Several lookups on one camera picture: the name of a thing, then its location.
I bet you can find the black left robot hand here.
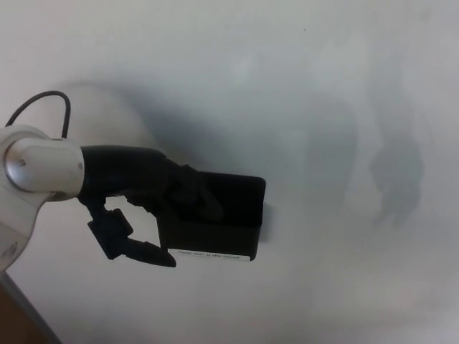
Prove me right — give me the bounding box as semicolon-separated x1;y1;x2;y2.
79;144;226;269

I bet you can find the black magnetic marker holder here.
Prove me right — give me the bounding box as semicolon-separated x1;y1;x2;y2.
157;171;267;262

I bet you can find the white whiteboard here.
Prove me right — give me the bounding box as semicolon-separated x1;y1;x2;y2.
0;0;459;344

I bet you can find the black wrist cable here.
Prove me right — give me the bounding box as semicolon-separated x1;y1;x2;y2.
4;90;72;139

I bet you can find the grey metal whiteboard frame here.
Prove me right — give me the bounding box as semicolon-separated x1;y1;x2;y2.
0;271;64;344

